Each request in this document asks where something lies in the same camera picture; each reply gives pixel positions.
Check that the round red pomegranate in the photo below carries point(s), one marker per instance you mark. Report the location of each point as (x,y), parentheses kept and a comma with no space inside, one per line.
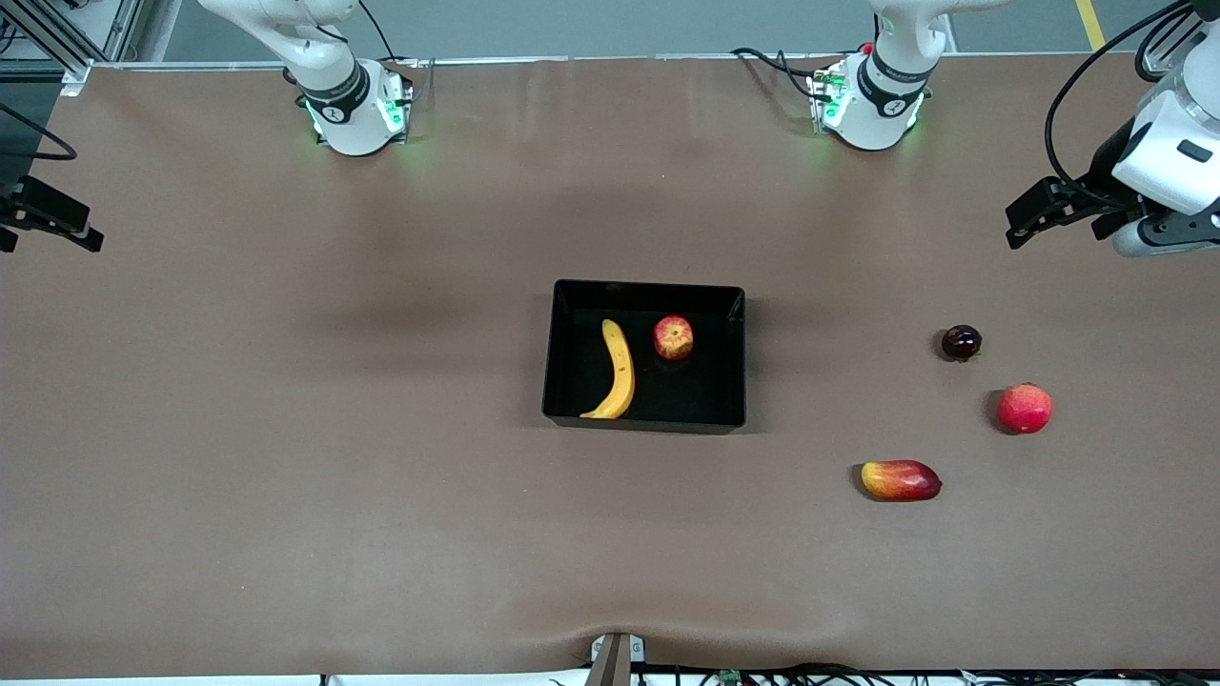
(1025,409)

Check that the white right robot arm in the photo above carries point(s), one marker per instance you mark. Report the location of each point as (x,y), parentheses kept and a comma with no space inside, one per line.
(348,105)

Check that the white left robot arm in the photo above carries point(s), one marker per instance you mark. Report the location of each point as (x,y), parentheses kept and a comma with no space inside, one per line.
(886,86)

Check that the yellow banana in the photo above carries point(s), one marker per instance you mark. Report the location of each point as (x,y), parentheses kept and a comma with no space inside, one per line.
(621,376)

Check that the black plastic box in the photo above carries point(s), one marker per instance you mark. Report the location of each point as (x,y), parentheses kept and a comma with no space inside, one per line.
(686,395)

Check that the aluminium frame profile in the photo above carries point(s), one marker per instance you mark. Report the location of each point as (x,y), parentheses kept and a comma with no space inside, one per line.
(67,43)

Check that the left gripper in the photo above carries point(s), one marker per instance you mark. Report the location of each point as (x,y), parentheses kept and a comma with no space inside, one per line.
(1106,174)

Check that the red yellow mango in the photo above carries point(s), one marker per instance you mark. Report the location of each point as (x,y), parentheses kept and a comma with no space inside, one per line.
(901,480)

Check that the dark purple plum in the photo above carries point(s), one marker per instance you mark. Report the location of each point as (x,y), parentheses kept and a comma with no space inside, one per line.
(961,343)

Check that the red yellow apple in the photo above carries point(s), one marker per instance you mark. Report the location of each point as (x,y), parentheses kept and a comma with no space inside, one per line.
(673,337)

